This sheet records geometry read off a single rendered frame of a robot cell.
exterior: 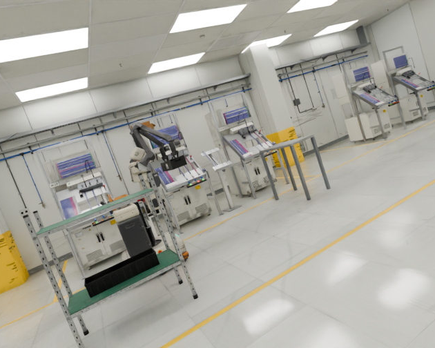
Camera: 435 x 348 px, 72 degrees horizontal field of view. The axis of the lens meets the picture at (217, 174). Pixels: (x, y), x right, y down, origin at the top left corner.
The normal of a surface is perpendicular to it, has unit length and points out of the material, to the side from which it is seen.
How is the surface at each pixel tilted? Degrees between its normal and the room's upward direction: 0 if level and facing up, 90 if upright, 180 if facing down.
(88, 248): 90
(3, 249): 90
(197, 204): 90
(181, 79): 90
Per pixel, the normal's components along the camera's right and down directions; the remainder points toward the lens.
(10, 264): 0.40, -0.05
